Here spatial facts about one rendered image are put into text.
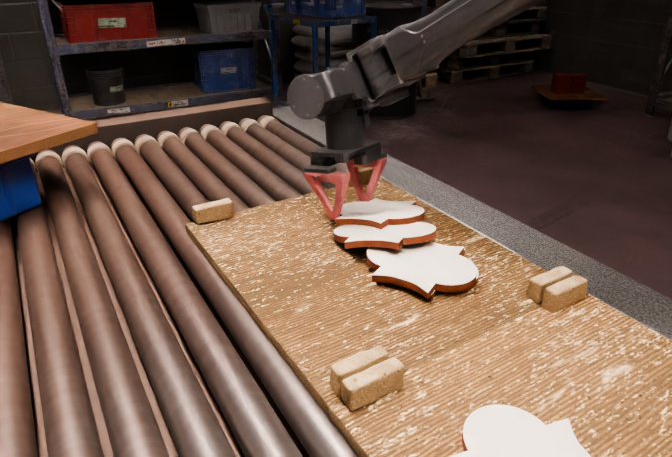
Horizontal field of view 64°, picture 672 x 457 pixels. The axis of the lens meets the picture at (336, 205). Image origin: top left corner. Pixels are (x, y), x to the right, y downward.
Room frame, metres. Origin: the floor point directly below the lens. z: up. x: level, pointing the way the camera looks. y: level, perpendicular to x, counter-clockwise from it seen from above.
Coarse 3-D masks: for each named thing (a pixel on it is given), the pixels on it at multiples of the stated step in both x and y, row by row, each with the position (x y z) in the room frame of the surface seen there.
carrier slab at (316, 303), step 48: (384, 192) 0.82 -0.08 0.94; (240, 240) 0.66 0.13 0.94; (288, 240) 0.66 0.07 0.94; (432, 240) 0.66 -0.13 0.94; (480, 240) 0.66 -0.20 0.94; (240, 288) 0.54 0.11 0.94; (288, 288) 0.54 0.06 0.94; (336, 288) 0.54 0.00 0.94; (384, 288) 0.54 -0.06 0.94; (480, 288) 0.54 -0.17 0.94; (288, 336) 0.45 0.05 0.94; (336, 336) 0.45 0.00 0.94; (384, 336) 0.45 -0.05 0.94; (432, 336) 0.45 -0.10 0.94
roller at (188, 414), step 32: (64, 160) 1.04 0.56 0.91; (96, 192) 0.86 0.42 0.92; (96, 224) 0.74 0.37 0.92; (128, 256) 0.64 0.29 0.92; (128, 288) 0.56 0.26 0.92; (128, 320) 0.52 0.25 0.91; (160, 320) 0.50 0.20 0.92; (160, 352) 0.44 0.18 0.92; (160, 384) 0.40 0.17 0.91; (192, 384) 0.40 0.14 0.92; (192, 416) 0.36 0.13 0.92; (192, 448) 0.33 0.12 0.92; (224, 448) 0.33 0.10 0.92
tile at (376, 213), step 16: (352, 208) 0.72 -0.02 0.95; (368, 208) 0.72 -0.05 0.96; (384, 208) 0.71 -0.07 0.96; (400, 208) 0.70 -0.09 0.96; (416, 208) 0.70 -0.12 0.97; (336, 224) 0.67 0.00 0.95; (352, 224) 0.67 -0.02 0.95; (368, 224) 0.66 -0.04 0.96; (384, 224) 0.65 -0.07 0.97; (400, 224) 0.65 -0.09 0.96
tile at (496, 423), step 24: (480, 408) 0.34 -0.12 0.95; (504, 408) 0.34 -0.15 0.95; (480, 432) 0.32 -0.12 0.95; (504, 432) 0.32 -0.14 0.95; (528, 432) 0.32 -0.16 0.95; (552, 432) 0.32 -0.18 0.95; (456, 456) 0.29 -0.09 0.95; (480, 456) 0.29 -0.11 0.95; (504, 456) 0.29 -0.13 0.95; (528, 456) 0.29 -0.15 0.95; (552, 456) 0.29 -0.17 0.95; (576, 456) 0.29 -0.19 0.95
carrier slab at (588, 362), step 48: (480, 336) 0.45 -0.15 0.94; (528, 336) 0.45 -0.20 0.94; (576, 336) 0.45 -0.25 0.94; (624, 336) 0.45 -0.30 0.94; (432, 384) 0.38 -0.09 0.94; (480, 384) 0.38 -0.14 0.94; (528, 384) 0.38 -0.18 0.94; (576, 384) 0.38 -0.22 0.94; (624, 384) 0.38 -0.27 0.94; (384, 432) 0.33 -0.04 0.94; (432, 432) 0.33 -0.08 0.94; (576, 432) 0.33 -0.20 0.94; (624, 432) 0.33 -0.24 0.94
